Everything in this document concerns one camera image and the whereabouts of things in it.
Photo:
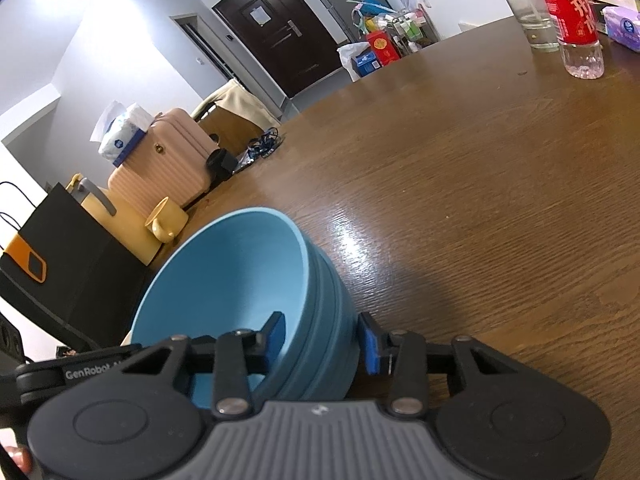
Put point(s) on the white blue tissue pack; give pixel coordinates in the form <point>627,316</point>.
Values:
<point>125,135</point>

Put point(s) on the yellow cup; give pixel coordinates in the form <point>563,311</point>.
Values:
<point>167,220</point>

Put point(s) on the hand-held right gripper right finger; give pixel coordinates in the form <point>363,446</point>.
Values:
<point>372,350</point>

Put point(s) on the grey doorway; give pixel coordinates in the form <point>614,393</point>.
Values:
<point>200,45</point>

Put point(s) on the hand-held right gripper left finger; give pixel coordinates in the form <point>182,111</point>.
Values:
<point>275,340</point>

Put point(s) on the white plastic bag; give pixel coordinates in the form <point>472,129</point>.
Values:
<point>347,57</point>

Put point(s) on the clear drinking glass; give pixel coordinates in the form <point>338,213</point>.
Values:
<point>532,32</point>

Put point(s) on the white paper note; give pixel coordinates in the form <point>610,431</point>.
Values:
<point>259,16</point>

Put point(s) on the pink ribbed suitcase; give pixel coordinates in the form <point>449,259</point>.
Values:
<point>170,170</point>

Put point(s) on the wooden chair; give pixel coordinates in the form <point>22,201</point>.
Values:
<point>225,125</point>

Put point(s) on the metal storage cart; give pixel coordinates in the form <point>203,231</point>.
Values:
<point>415,35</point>

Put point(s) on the person's left hand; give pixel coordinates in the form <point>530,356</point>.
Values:
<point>17,460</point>

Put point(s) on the red box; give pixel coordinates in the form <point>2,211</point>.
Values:
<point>384,47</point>

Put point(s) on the blue box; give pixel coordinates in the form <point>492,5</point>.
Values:
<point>366,63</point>

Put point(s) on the purple tissue pack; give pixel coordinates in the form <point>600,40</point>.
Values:
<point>625,27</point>

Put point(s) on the yellow thermos jug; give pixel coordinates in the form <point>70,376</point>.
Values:
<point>125,230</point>

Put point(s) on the beige cloth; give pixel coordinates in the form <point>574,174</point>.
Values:
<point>240,102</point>

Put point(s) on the red label plastic bottle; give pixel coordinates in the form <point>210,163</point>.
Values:
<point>570,10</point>

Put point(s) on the dark brown door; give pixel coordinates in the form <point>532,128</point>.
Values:
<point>280,40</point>

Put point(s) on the small black container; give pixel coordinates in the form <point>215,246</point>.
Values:
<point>221,164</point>

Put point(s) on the blue bag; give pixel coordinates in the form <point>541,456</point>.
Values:
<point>372,7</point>

